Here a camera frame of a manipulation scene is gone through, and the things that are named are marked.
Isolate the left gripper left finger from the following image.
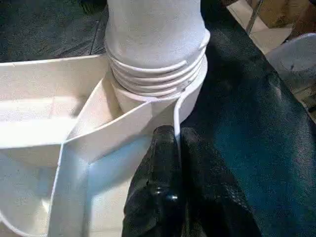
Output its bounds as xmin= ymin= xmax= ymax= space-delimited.
xmin=120 ymin=125 xmax=185 ymax=237

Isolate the white plastic table top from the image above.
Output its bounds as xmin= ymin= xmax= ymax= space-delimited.
xmin=0 ymin=53 xmax=208 ymax=237

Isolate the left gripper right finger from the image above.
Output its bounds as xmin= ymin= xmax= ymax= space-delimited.
xmin=179 ymin=128 xmax=263 ymax=237

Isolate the white plastic table leg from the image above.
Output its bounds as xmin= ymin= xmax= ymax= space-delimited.
xmin=103 ymin=0 xmax=211 ymax=99

